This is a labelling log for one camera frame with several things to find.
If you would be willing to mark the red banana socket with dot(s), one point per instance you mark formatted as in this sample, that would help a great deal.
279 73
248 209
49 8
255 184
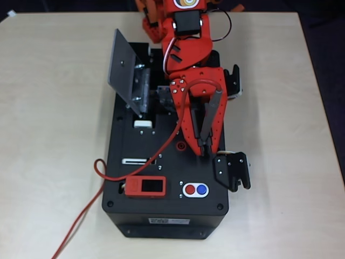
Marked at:
181 146

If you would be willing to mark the grey test probe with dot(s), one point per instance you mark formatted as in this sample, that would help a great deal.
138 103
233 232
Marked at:
211 113

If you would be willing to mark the black task board box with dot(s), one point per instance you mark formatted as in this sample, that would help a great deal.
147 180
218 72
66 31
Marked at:
188 172

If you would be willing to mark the red display module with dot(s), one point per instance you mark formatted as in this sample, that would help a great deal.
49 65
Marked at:
133 186

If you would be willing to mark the grey hinged door panel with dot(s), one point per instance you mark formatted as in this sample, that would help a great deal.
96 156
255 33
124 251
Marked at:
121 70

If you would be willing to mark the blue push button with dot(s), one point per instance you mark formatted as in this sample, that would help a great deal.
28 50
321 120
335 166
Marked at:
202 189

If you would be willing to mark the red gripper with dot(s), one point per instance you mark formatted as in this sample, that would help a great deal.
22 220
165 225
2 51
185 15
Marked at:
205 76

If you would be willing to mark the white slider with black knob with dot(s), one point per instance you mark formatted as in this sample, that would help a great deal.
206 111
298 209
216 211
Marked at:
129 161

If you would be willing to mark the red printed robot arm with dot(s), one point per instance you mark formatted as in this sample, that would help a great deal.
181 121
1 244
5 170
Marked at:
188 54

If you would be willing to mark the red push button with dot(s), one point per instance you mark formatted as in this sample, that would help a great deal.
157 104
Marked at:
190 189

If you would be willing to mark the white angle sensor unit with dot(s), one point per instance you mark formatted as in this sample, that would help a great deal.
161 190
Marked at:
143 124

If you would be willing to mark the white label sticker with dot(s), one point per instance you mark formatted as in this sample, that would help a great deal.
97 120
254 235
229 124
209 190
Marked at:
169 221

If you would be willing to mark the black corner block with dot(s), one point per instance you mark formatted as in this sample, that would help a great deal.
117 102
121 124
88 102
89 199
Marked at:
140 51

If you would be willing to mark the small white connector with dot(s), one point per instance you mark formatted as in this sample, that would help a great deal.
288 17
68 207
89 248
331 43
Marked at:
11 13

